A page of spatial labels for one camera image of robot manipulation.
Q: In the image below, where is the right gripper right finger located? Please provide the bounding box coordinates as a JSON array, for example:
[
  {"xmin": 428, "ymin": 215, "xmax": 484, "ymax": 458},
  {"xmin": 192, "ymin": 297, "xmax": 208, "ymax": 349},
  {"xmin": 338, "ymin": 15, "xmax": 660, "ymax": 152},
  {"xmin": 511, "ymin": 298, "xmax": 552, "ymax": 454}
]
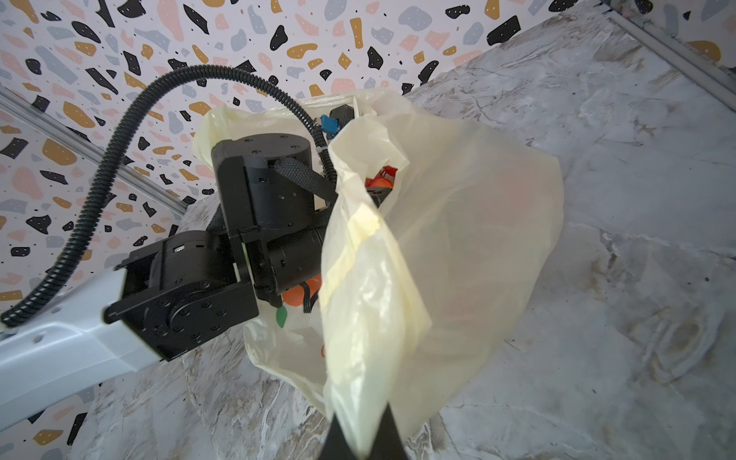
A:
[{"xmin": 368, "ymin": 406, "xmax": 407, "ymax": 460}]

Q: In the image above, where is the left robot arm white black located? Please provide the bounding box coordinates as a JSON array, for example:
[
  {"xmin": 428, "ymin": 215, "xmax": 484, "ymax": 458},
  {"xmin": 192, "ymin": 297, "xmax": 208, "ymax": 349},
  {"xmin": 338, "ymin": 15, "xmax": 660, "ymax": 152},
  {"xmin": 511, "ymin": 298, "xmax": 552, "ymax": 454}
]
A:
[{"xmin": 1, "ymin": 133, "xmax": 335, "ymax": 427}]

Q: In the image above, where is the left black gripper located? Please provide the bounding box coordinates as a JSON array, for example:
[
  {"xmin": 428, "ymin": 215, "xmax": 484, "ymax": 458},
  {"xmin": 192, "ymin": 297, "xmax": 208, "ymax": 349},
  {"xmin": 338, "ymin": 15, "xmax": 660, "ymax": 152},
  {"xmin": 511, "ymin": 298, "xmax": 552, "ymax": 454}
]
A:
[{"xmin": 212, "ymin": 133, "xmax": 337, "ymax": 305}]

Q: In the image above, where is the yellow translucent plastic bag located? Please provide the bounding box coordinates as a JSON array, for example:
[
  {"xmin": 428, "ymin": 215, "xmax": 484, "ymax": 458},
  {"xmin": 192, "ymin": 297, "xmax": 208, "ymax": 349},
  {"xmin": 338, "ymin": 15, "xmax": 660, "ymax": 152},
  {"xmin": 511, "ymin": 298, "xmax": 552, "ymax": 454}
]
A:
[{"xmin": 192, "ymin": 87, "xmax": 565, "ymax": 458}]

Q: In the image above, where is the orange yellow fruit in bag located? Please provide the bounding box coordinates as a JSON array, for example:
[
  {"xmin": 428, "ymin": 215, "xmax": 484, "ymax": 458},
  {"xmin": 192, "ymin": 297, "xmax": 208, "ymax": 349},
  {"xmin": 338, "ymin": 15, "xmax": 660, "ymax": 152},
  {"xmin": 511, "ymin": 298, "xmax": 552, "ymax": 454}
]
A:
[{"xmin": 365, "ymin": 166, "xmax": 398, "ymax": 189}]

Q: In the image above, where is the left black corrugated cable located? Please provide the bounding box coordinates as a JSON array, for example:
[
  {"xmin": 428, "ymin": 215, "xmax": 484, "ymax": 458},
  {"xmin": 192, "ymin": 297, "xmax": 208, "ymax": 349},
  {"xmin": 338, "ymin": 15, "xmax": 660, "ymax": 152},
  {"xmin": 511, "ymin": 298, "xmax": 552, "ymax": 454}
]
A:
[{"xmin": 0, "ymin": 64, "xmax": 337, "ymax": 328}]

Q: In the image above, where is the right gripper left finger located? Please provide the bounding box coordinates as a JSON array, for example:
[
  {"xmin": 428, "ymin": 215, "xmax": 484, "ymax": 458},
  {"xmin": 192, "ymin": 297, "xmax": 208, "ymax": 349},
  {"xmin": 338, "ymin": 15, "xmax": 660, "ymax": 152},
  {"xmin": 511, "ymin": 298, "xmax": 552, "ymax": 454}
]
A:
[{"xmin": 317, "ymin": 416, "xmax": 348, "ymax": 460}]

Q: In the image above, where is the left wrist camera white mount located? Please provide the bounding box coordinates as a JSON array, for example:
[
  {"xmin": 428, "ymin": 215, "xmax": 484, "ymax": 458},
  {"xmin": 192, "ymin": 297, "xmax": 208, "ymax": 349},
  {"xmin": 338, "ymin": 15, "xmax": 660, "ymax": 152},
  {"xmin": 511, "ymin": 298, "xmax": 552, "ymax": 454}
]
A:
[{"xmin": 319, "ymin": 105, "xmax": 356, "ymax": 140}]

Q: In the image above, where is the left aluminium corner post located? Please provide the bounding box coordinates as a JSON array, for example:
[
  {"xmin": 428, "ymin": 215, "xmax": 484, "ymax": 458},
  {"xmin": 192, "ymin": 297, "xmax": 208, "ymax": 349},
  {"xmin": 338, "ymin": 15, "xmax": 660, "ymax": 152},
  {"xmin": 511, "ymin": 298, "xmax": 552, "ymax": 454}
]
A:
[{"xmin": 1, "ymin": 87, "xmax": 188, "ymax": 217}]

